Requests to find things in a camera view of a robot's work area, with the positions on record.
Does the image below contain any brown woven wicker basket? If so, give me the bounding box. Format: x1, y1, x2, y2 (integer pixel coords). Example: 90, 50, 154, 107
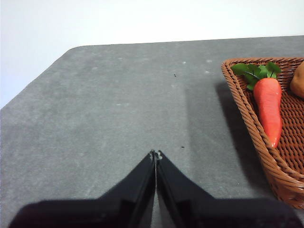
221, 57, 304, 209

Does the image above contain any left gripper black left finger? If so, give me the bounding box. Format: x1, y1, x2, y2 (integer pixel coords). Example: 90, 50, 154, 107
8, 149, 157, 228

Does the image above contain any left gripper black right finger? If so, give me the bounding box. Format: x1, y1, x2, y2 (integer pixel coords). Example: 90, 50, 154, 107
156, 150, 304, 228

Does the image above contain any tan potato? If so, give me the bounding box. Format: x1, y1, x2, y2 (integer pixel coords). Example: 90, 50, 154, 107
290, 64, 304, 98

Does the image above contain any orange carrot with green leaves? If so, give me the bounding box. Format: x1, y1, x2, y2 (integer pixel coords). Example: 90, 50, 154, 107
230, 62, 283, 148

